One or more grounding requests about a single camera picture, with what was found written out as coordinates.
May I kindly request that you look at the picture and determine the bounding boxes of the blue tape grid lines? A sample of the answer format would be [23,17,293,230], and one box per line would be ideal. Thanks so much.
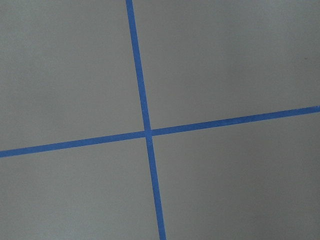
[0,0,320,240]

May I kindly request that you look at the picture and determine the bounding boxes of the brown paper table cover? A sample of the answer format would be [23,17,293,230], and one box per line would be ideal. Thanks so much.
[0,0,320,240]

